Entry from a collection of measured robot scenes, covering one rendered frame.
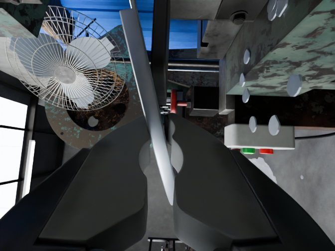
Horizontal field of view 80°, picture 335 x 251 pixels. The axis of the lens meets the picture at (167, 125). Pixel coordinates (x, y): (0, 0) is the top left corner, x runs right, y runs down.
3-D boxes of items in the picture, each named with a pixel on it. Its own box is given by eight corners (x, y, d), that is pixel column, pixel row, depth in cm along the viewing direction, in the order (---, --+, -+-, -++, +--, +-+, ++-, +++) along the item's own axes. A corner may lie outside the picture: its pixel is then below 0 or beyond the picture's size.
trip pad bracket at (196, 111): (268, 111, 49) (188, 108, 49) (252, 118, 59) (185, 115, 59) (268, 88, 50) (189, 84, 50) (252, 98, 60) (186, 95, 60)
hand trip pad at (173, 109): (199, 113, 53) (170, 112, 53) (196, 117, 59) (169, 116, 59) (199, 88, 54) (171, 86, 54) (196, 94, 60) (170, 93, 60)
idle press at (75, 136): (272, 162, 146) (34, 152, 147) (230, 154, 244) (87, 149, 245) (271, -33, 160) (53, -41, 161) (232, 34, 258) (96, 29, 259)
